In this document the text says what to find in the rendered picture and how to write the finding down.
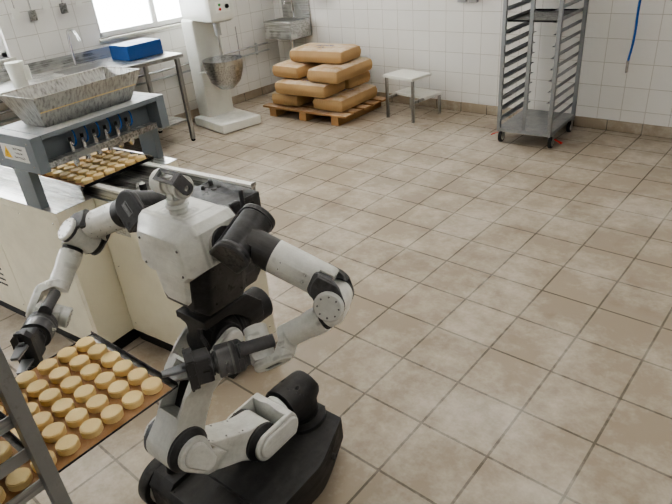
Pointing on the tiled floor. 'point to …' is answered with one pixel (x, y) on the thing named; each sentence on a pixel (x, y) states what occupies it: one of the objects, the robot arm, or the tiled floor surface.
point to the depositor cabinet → (25, 273)
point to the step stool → (410, 89)
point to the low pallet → (327, 111)
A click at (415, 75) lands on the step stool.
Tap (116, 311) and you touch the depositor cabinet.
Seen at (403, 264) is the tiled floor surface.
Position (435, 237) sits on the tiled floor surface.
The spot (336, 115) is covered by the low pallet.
